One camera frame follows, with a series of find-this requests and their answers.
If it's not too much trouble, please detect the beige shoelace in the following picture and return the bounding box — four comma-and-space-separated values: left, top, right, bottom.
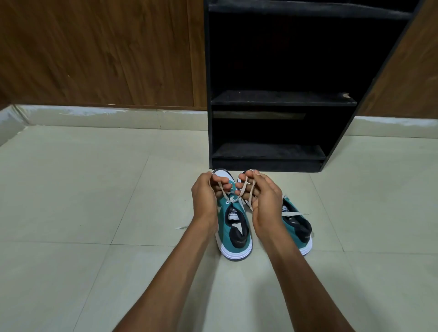
175, 170, 257, 230

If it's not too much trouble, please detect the black wooden shoe rack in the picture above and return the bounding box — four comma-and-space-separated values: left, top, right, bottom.
204, 0, 425, 174

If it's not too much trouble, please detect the person's left forearm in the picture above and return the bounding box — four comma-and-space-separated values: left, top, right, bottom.
112, 218, 219, 332

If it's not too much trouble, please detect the person's right forearm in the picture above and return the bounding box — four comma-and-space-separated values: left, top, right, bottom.
256, 231, 356, 332

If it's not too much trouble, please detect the black shoe rack shelf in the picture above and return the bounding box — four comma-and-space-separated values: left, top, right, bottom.
211, 90, 358, 107
212, 143, 326, 161
208, 1, 413, 20

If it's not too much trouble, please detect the teal and white sneaker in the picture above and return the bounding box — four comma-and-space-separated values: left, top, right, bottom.
211, 168, 253, 262
237, 170, 313, 257

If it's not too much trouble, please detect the person's left hand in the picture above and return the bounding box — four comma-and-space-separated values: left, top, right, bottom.
191, 172, 233, 227

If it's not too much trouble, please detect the person's right hand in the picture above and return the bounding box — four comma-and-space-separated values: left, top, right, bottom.
235, 170, 284, 241

